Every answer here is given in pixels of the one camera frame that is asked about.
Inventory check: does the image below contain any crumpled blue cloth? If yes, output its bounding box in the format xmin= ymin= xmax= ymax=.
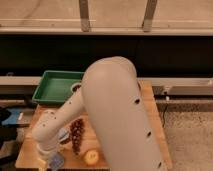
xmin=59 ymin=128 xmax=69 ymax=144

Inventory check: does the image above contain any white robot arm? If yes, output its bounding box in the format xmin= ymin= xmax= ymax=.
xmin=32 ymin=56 xmax=165 ymax=171

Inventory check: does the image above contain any left metal post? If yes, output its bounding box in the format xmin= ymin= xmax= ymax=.
xmin=79 ymin=0 xmax=90 ymax=32

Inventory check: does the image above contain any green plastic tray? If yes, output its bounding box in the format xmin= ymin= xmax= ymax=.
xmin=32 ymin=70 xmax=84 ymax=105

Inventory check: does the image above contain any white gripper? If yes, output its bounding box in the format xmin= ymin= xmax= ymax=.
xmin=36 ymin=144 xmax=58 ymax=160

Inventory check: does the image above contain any bunch of dark grapes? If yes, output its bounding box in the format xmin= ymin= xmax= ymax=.
xmin=70 ymin=119 xmax=84 ymax=155

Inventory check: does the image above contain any metal post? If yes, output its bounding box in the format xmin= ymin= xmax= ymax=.
xmin=79 ymin=0 xmax=90 ymax=32
xmin=142 ymin=0 xmax=158 ymax=32

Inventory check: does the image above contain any right metal post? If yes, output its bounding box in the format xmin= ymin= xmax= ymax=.
xmin=142 ymin=0 xmax=158 ymax=32

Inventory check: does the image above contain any yellow round fruit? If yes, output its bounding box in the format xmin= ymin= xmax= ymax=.
xmin=84 ymin=149 xmax=99 ymax=166

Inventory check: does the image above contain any blue object at left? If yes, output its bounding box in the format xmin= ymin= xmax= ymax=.
xmin=0 ymin=108 xmax=22 ymax=125

